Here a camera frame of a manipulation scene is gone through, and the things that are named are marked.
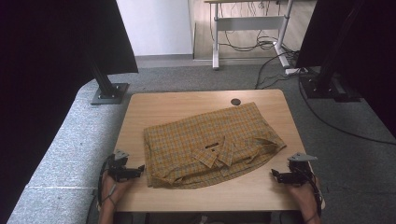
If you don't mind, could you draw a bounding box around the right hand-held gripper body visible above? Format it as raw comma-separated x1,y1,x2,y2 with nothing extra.
285,152,318,189

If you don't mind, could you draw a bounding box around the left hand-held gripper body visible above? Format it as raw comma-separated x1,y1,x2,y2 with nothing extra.
106,149,134,184

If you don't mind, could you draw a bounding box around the yellow plaid short-sleeved shirt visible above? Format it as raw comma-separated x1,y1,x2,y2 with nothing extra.
143,102,288,190

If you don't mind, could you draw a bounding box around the person's left hand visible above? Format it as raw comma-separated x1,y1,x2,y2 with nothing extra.
100,172,135,209

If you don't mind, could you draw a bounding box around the person's right hand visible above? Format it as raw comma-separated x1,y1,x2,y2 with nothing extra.
286,181,321,217

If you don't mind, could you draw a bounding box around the black metal stand with base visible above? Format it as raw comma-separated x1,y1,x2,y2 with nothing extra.
81,43,130,105
300,0,363,103

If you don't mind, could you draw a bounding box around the white power strip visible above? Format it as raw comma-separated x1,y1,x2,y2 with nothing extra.
285,66,309,77

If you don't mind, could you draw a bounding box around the black curtain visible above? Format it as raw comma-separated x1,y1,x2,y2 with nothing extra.
295,0,396,139
0,0,139,224

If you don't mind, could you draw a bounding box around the left hand-held gripper black cable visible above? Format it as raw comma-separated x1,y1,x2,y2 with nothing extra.
97,154,116,208

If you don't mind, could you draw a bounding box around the long black floor cable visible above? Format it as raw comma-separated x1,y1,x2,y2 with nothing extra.
298,74,396,147

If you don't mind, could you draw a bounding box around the tangle of black cables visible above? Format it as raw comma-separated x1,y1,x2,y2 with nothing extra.
208,0,301,54

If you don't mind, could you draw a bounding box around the white desk frame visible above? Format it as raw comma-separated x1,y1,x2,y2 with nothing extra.
204,0,295,71

